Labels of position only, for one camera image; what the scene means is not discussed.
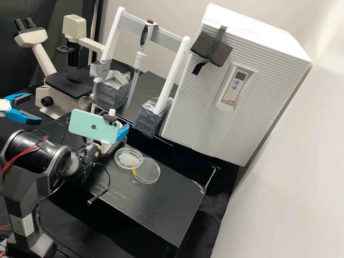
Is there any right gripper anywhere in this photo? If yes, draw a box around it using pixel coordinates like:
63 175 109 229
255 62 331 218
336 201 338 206
102 123 130 154

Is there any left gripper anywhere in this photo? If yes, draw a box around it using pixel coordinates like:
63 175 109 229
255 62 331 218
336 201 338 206
0 92 42 126

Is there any petri dish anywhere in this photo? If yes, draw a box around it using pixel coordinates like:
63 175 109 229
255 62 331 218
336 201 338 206
114 147 147 171

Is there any grey taped block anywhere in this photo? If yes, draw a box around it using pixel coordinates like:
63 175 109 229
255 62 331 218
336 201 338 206
133 97 173 139
90 60 132 110

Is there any cream microscope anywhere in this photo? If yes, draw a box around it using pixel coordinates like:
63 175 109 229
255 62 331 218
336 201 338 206
13 15 107 114

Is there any petri dish lid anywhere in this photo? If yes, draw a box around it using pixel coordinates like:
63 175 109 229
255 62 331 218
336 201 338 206
131 157 162 184

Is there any black platform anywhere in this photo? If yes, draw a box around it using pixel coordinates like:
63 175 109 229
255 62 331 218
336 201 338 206
92 70 223 189
29 111 208 251

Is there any white pipette stand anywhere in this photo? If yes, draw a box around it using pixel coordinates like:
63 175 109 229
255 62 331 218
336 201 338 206
91 6 192 116

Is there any incubator door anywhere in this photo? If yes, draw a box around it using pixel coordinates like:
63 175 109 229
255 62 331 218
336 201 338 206
158 16 310 168

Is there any pipette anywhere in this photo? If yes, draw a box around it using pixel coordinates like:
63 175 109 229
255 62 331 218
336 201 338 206
125 19 159 111

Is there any white incubator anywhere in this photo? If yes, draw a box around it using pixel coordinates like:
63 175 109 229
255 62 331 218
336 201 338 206
198 3 314 168

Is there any right wrist camera phone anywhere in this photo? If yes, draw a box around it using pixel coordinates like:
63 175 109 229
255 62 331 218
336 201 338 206
68 108 124 152

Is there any black cable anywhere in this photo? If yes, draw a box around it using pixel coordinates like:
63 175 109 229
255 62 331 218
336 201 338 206
87 161 112 207

